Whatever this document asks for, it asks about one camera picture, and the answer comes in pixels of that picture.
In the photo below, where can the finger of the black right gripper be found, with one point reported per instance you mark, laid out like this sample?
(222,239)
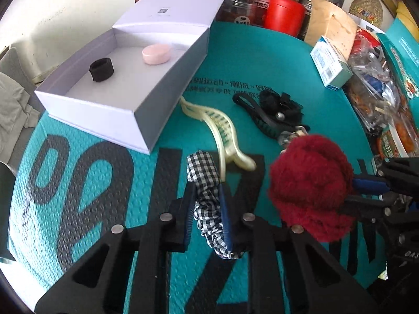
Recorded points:
(370,185)
(368,210)

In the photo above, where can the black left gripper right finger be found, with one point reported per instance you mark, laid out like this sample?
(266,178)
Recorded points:
(289,271)

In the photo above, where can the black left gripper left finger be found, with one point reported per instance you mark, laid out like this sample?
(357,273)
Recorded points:
(126,268)

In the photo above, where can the red fluffy scrunchie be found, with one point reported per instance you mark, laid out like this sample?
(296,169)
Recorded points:
(309,182)

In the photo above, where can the black lace hair bow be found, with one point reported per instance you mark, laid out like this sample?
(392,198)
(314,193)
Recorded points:
(273,103)

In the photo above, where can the black white checkered scrunchie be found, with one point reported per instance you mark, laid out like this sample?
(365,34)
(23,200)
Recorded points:
(202,172)

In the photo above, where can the clear plastic snack bag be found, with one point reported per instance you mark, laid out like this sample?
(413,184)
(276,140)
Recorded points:
(372,90)

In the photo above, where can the small white teal carton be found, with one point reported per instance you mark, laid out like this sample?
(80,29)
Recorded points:
(331,66)

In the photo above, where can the cream plastic hair claw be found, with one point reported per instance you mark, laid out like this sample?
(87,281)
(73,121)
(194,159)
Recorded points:
(224,134)

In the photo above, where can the teal printed box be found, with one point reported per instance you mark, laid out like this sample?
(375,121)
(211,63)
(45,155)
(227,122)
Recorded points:
(402,49)

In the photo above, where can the brown paper bag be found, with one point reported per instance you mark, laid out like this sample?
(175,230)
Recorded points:
(333,23)

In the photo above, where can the white open gift box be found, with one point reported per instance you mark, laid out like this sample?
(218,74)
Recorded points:
(132,107)

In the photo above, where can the red cylindrical canister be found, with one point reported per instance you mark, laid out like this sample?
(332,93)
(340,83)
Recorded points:
(284,16)

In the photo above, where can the light grey sweatshirt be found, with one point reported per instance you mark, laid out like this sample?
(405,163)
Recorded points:
(16,114)

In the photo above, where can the black elastic hair band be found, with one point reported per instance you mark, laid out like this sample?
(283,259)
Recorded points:
(101,69)

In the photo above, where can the dark glass jar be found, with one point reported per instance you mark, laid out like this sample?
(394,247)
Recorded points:
(237,12)

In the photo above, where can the pink oval soap case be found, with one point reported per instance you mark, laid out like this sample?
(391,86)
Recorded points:
(156,54)

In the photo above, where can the round woven wall plate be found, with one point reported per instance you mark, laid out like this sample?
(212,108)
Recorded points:
(369,10)

